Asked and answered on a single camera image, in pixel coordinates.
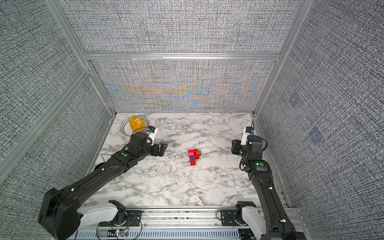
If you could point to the aluminium front rail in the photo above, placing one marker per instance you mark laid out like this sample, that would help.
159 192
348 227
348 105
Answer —
180 217

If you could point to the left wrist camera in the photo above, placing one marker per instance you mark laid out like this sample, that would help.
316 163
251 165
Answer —
152 132

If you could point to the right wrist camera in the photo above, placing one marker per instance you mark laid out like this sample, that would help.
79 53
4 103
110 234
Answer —
247 132

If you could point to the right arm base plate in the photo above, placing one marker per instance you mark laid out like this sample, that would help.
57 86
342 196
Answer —
228 218

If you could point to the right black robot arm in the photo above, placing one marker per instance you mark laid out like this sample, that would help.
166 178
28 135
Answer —
275 224

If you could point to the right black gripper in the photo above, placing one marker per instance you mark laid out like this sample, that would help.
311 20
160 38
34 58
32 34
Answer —
236 146

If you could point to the striped white bowl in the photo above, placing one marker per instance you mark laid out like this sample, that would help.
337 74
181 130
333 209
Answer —
125 126

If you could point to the white slotted cable duct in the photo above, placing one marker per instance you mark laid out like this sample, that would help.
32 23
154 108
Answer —
158 234

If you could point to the red long lego brick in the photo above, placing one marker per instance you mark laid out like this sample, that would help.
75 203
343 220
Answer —
196 157
193 151

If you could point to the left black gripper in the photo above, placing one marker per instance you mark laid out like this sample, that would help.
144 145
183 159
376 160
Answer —
157 152

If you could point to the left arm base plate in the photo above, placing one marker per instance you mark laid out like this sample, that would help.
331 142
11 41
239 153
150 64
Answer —
132 218

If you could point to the yellow orange sponge ball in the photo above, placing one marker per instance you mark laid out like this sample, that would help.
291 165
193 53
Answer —
137 124

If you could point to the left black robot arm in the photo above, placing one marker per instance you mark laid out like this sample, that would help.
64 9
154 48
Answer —
62 213

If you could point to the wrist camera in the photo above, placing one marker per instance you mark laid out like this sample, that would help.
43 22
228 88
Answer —
152 132
247 132

